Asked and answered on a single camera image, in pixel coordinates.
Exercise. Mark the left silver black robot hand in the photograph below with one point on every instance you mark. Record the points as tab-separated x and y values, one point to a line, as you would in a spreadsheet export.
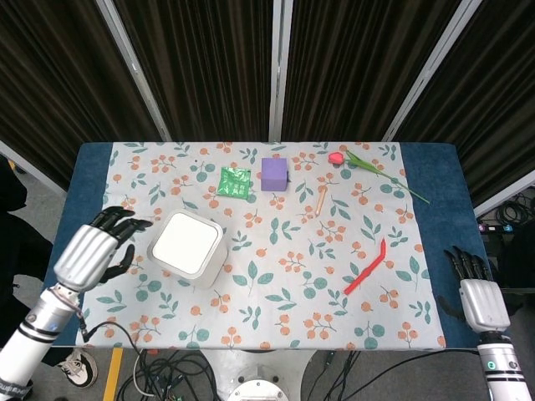
90	255

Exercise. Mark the black power strip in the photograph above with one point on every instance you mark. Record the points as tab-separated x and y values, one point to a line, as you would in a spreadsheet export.
493	228

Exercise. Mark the white lidded bin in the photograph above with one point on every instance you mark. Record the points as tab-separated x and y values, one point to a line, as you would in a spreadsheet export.
188	248

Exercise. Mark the purple cube block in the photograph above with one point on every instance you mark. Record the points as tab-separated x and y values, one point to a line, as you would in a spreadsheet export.
273	174

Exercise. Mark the red artificial tulip flower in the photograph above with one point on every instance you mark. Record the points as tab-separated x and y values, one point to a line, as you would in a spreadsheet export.
376	170

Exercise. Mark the blue table mat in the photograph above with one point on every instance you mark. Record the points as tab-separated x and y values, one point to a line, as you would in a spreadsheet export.
434	184

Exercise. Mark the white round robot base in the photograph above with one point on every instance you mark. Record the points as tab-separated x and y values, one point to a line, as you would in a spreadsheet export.
256	386

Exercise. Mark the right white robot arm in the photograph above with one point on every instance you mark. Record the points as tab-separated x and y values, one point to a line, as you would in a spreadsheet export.
503	367

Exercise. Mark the green foil snack packet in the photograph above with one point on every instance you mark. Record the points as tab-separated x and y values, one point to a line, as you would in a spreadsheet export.
233	184

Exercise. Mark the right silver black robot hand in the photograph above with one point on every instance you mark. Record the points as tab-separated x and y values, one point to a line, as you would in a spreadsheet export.
480	298

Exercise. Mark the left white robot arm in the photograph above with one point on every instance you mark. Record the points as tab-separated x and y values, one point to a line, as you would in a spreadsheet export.
35	338

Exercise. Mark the white black sneaker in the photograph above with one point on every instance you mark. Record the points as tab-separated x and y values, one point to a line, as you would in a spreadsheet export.
77	368

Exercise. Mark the orange wooden pencil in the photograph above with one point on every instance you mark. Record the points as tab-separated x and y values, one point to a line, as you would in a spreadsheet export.
320	201

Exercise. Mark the red bent plastic strip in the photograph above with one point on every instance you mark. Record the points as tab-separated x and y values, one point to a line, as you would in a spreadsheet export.
368	269

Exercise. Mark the floral patterned tablecloth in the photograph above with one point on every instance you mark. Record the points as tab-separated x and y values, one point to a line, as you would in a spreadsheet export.
267	292

